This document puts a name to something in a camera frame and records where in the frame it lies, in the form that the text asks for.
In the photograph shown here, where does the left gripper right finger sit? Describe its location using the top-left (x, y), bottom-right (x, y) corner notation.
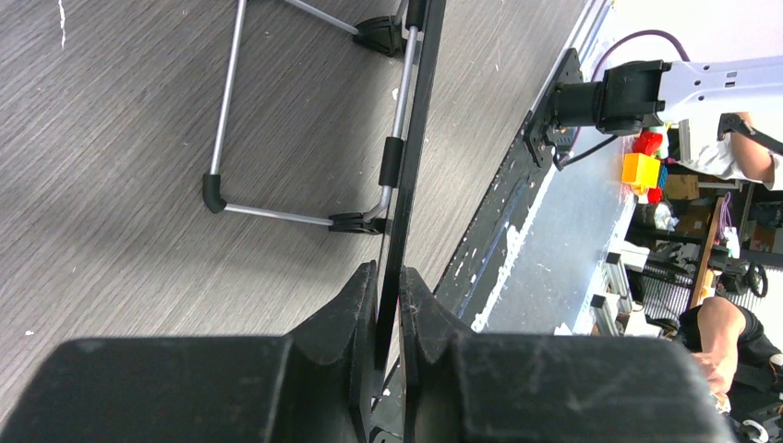
top-left (399, 268), bottom-right (734, 442)

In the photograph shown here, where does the yellow lego block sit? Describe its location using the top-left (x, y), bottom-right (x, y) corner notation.
top-left (621, 153), bottom-right (661, 188)

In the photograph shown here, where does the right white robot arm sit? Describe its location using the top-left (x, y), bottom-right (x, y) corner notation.
top-left (550, 55), bottom-right (782, 136)

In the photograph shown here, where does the red lego block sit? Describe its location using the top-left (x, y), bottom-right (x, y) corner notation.
top-left (632, 130), bottom-right (664, 157)

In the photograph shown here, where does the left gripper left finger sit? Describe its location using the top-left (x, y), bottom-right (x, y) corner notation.
top-left (1, 261), bottom-right (378, 442)

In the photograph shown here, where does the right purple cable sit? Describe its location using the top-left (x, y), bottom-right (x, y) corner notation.
top-left (562, 29), bottom-right (693, 166)

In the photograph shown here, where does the person arm white sleeve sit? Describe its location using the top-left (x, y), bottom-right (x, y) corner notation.
top-left (679, 113), bottom-right (782, 191)

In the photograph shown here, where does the white whiteboard with black frame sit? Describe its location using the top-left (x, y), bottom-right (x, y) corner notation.
top-left (201, 1), bottom-right (446, 373)

